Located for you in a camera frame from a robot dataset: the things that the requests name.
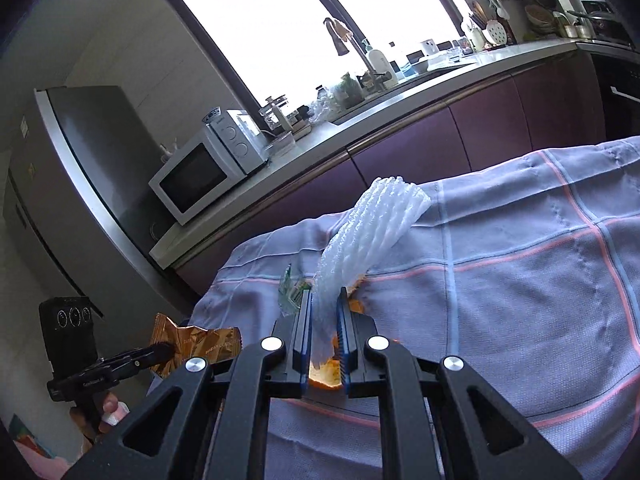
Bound gold snack wrapper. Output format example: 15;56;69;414
150;313;242;379

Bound large orange peel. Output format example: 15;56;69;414
308;337;342;391

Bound curved orange peel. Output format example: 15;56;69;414
346;275;366;314

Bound green clear plastic wrapper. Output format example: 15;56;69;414
278;264;312;316

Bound white foam fruit net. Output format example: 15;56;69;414
310;177;431;368

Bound pink left sleeve forearm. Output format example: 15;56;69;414
14;441;70;480

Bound kitchen faucet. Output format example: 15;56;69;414
323;18;392;93

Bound person's left hand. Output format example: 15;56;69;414
70;391;130;444

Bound blue checked tablecloth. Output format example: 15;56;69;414
190;136;639;479

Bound grey refrigerator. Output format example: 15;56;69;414
9;86;196;316

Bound white microwave oven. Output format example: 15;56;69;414
149;110;268;226

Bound blue white bowl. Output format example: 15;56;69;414
202;106;221;125

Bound purple base cabinets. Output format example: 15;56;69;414
177;52;605;294

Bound black built-in oven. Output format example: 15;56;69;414
591;54;640;141

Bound white soap bottle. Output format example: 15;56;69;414
362;39;398;90

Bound dark window frame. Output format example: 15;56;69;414
168;0;463;114

